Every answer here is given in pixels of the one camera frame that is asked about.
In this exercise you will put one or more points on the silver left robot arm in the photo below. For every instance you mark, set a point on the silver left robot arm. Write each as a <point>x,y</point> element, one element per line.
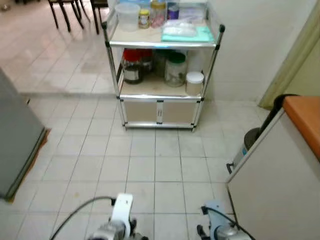
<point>112,232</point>

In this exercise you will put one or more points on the grey trash bin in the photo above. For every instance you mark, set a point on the grey trash bin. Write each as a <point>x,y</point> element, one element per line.
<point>251,140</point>

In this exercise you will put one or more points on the metal shelf cart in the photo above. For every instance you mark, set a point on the metal shelf cart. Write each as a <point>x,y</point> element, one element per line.
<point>160,112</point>

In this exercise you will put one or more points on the grey metal appliance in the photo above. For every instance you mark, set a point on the grey metal appliance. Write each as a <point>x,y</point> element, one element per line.
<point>17,135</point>

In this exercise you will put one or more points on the white lid jar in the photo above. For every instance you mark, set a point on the white lid jar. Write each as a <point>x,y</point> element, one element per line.
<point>194,84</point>

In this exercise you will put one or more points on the large red lid jar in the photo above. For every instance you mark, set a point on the large red lid jar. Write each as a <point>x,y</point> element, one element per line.
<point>133,67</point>

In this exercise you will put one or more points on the green lid glass jar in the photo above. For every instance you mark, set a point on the green lid glass jar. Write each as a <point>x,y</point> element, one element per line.
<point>176,70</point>

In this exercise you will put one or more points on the small red lid jar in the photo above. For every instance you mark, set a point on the small red lid jar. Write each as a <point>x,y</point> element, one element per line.
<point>148,59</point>

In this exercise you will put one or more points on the teal cloth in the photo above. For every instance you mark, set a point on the teal cloth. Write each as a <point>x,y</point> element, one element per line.
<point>202,36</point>

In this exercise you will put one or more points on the clear plastic bag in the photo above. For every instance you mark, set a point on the clear plastic bag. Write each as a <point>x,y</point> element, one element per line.
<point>182,28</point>

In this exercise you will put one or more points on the small yellow lid jar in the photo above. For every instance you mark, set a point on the small yellow lid jar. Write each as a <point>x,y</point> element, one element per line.
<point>144,20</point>

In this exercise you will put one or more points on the clear lidded plastic container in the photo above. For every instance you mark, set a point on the clear lidded plastic container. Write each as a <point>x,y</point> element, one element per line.
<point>127,17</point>

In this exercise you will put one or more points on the tall yellow lid jar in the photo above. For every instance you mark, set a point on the tall yellow lid jar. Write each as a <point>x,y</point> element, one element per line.
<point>158,14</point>

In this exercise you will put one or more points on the dark wooden chair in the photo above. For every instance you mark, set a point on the dark wooden chair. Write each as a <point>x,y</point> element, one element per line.
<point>96,12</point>
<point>64,10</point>

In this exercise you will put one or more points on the purple can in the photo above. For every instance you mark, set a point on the purple can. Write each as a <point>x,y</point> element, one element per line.
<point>173,11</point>

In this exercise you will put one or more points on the white plastic box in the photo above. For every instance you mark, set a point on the white plastic box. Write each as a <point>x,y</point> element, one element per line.
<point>195,11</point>

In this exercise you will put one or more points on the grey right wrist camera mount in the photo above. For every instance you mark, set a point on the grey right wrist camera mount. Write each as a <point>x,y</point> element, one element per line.
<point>216,220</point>

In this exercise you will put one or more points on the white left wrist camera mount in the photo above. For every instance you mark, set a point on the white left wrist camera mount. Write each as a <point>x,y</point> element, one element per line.
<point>122,210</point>

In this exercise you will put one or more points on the olive door with frame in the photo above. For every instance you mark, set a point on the olive door with frame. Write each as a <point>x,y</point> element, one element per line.
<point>280,85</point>

